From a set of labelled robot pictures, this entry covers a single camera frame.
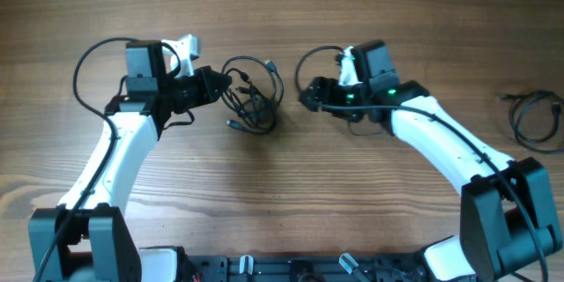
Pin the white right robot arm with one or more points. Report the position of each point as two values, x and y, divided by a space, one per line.
508 217

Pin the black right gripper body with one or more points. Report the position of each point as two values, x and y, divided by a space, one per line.
323 90

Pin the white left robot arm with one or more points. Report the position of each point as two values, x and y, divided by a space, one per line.
85 237

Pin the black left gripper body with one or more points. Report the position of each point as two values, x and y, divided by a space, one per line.
193 92

